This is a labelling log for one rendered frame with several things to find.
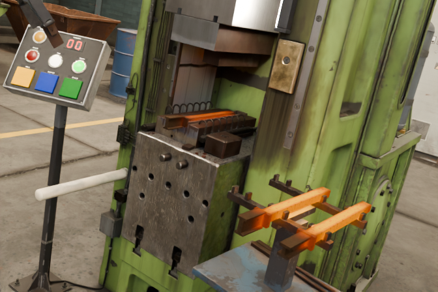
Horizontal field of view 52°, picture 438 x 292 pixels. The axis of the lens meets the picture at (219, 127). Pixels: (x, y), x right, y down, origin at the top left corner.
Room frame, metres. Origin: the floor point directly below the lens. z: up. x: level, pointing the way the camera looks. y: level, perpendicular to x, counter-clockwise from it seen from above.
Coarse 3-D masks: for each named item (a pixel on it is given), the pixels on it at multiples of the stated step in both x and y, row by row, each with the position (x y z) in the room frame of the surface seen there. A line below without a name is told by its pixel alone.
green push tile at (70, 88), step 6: (66, 78) 1.72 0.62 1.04; (66, 84) 1.71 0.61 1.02; (72, 84) 1.71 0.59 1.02; (78, 84) 1.71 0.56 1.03; (60, 90) 1.70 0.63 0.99; (66, 90) 1.70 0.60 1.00; (72, 90) 1.70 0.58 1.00; (78, 90) 1.70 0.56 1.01; (66, 96) 1.68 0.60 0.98; (72, 96) 1.68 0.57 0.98
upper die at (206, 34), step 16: (176, 16) 1.67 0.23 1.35; (176, 32) 1.66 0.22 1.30; (192, 32) 1.62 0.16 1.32; (208, 32) 1.59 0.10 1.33; (224, 32) 1.60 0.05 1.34; (240, 32) 1.69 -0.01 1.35; (256, 32) 1.79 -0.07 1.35; (208, 48) 1.58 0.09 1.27; (224, 48) 1.62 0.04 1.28; (240, 48) 1.71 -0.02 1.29; (256, 48) 1.81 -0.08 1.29
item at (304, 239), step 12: (360, 204) 1.22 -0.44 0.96; (336, 216) 1.09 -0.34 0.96; (348, 216) 1.11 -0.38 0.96; (300, 228) 0.97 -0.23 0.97; (312, 228) 0.99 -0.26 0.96; (324, 228) 1.01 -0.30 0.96; (336, 228) 1.05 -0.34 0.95; (288, 240) 0.90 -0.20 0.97; (300, 240) 0.91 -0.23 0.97; (312, 240) 0.94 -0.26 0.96; (288, 252) 0.88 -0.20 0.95; (300, 252) 0.91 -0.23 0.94
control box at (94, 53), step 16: (32, 32) 1.83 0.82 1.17; (64, 32) 1.83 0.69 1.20; (32, 48) 1.79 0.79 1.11; (48, 48) 1.79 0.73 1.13; (64, 48) 1.79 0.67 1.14; (80, 48) 1.79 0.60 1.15; (96, 48) 1.79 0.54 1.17; (16, 64) 1.76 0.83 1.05; (32, 64) 1.76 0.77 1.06; (48, 64) 1.76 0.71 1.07; (64, 64) 1.76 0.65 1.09; (96, 64) 1.76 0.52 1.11; (32, 80) 1.72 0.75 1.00; (80, 80) 1.72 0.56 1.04; (96, 80) 1.77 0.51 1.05; (32, 96) 1.74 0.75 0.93; (48, 96) 1.69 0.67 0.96; (80, 96) 1.69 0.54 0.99
